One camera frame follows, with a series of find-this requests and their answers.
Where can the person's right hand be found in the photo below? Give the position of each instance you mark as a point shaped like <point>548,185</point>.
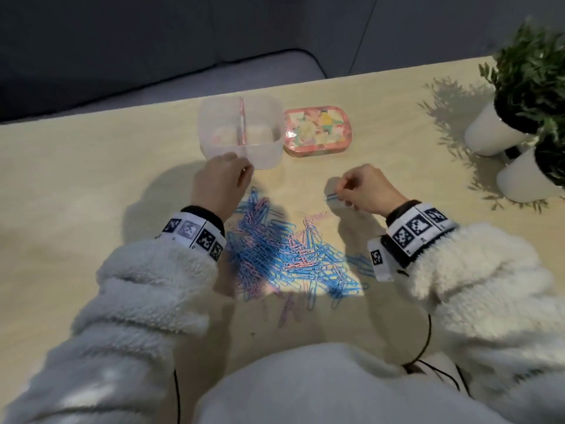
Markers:
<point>371,189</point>

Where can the person's left hand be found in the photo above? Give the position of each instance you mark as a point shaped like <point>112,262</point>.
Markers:
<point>220,185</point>

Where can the single blue paper clip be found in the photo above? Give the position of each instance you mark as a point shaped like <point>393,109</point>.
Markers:
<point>332,197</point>

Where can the translucent divided plastic box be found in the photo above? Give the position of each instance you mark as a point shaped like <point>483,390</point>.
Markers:
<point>265,158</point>

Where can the pile of blue pink paperclips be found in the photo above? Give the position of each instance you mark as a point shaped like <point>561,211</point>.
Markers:
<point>273,256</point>

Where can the person's right forearm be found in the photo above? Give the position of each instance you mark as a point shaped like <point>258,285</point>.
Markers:
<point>485,295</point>

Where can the person's left forearm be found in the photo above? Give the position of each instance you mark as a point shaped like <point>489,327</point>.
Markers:
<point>132,313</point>

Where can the person's white fleece torso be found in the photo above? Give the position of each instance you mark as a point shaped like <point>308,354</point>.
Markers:
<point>331,388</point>

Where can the left wrist marker band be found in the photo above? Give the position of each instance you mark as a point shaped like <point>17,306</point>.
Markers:
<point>190,229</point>

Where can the wrist marker band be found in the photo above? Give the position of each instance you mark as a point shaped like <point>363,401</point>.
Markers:
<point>415,229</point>
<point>190,229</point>

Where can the right wrist marker band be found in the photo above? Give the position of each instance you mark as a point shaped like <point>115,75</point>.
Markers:
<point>415,229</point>

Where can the white marker tag device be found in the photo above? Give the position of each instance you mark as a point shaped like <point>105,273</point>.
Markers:
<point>378,260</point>

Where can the pink floral tin lid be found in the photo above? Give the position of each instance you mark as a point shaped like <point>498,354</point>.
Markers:
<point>315,128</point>

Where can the grey high-back sofa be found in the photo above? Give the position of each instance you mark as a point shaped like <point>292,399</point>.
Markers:
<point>265,70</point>

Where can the green plant in white pot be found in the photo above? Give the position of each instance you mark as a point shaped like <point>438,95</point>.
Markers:
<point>521,183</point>
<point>485,136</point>

